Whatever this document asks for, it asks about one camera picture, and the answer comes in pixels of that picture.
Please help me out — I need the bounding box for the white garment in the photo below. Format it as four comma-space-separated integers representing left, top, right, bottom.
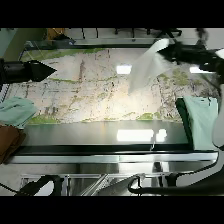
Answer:
127, 38, 173, 95

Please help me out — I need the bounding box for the dark green garment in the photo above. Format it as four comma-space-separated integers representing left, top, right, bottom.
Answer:
175, 97, 195, 148

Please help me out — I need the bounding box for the pale green garment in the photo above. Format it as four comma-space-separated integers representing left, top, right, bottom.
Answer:
0, 96, 40, 129
182, 95, 220, 151

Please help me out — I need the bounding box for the brown garment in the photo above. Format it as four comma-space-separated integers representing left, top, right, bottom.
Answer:
0, 123, 27, 165

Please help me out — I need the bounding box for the silver frame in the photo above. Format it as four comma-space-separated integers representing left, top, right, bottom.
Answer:
0, 151, 221, 197

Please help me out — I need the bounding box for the black cable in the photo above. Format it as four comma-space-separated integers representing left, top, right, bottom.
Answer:
127, 169, 224, 197

